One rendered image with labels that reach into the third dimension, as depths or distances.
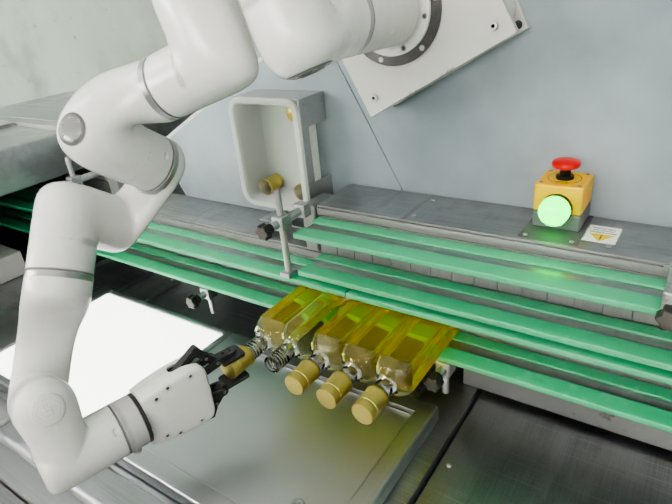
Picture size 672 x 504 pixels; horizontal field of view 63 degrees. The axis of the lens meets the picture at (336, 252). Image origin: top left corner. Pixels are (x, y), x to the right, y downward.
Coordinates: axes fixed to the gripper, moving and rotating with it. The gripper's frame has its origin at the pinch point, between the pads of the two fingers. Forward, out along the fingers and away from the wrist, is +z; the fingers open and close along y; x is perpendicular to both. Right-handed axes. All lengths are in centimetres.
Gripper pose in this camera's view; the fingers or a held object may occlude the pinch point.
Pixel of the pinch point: (231, 366)
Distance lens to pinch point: 88.4
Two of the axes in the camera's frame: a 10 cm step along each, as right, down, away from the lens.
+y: -0.9, -8.9, -4.5
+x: -6.6, -2.8, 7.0
